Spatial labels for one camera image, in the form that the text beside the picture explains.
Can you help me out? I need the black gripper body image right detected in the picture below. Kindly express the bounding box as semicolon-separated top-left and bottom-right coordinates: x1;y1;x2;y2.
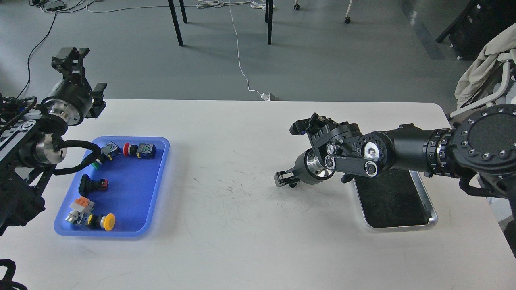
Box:
293;149;334;185

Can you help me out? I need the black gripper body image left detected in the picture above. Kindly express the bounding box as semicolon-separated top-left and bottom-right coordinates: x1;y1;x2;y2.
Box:
41;79;97;126

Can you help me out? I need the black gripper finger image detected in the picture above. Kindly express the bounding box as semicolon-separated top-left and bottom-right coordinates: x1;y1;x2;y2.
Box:
51;47;90;85
275;169;299;188
85;83;107;118

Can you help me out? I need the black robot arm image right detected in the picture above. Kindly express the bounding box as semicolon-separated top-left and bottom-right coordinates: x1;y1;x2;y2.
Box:
273;104;515;213

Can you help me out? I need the blue plastic tray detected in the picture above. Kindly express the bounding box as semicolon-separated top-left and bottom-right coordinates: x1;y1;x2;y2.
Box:
54;136;170;238

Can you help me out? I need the silver metal tray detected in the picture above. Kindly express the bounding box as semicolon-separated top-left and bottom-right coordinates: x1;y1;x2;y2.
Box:
354;170;438;232

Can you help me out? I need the black power strip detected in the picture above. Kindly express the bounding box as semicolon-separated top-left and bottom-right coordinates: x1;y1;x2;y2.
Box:
42;0;67;12

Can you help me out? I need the white power adapter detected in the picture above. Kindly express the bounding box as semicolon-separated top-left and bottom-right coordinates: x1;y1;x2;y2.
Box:
260;93;279;101

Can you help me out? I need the orange grey contact block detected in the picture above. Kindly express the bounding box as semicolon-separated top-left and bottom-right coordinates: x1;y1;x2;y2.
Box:
70;196;95;213

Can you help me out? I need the black table leg left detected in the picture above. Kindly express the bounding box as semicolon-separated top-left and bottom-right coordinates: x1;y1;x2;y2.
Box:
167;0;188;47

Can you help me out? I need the black table leg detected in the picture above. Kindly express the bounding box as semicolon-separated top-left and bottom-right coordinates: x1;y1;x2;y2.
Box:
167;0;188;47
265;0;273;45

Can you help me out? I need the black table leg right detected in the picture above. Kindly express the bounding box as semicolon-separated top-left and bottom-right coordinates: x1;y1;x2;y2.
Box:
265;0;273;45

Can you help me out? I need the beige jacket on chair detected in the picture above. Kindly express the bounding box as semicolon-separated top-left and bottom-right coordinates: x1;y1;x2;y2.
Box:
454;24;516;109

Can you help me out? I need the black furniture at corner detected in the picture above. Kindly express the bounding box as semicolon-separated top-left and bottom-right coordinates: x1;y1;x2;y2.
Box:
435;0;516;60

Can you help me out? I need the green push button switch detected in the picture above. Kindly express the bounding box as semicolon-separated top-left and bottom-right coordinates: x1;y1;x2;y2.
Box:
91;141;121;170

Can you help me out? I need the red push button switch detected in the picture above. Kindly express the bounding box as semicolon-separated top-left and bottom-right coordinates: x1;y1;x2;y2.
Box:
122;143;157;159

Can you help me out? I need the black push button switch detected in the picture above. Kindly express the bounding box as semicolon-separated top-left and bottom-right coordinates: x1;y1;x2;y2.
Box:
78;174;109;197

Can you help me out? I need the white cable on floor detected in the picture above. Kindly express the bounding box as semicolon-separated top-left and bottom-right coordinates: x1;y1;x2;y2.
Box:
86;0;276;97

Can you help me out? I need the yellow push button switch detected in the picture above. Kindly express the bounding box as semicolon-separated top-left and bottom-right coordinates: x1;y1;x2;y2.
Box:
65;211;116;231

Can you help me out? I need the white chair frame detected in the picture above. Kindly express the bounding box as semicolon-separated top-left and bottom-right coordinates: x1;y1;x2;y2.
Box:
447;48;515;121

